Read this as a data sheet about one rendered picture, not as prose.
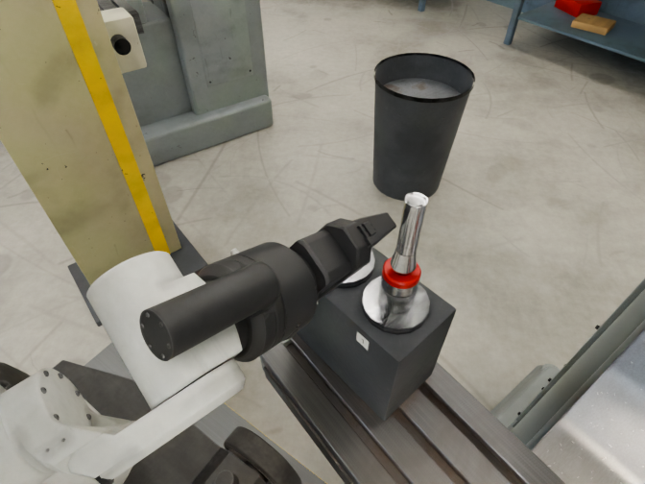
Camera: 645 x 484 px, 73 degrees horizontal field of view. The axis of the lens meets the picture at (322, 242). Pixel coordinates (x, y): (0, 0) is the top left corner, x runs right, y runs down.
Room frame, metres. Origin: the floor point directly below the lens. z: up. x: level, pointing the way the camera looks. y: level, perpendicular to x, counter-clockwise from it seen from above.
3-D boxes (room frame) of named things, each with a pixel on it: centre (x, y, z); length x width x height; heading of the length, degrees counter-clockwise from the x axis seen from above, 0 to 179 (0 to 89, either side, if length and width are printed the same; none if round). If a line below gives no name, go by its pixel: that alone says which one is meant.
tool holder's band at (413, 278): (0.35, -0.10, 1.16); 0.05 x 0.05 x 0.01
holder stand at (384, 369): (0.38, -0.06, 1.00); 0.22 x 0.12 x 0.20; 42
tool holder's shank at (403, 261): (0.35, -0.10, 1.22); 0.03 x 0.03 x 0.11
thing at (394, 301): (0.35, -0.10, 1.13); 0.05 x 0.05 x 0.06
